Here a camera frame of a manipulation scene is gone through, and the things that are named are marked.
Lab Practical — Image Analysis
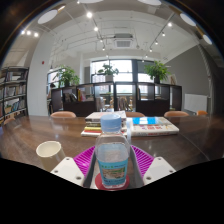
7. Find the clear water bottle blue cap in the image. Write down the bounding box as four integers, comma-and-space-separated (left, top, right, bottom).
94, 113, 131, 190

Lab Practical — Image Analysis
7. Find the group of ceiling spotlights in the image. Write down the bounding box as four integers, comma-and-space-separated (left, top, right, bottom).
20, 11, 174, 61

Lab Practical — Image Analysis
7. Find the ceiling air conditioner unit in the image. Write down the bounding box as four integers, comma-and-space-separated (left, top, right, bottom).
112, 32, 135, 49

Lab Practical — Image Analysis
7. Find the stack of books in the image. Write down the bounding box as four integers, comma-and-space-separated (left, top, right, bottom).
80, 110, 128, 138

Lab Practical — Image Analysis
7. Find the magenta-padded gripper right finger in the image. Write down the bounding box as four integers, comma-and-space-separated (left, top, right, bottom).
127, 144, 177, 188

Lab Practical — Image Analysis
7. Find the dark bookshelf with books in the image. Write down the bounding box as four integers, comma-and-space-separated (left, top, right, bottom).
0, 66, 30, 126

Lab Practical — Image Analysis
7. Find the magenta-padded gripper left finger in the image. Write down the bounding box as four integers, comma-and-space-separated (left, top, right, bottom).
50, 145, 102, 190

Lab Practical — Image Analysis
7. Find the cream-coloured cup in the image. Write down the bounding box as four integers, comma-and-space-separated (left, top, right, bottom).
35, 140, 67, 173

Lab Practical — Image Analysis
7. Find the white board panel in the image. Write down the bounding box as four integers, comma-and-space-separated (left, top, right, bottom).
183, 92, 209, 114

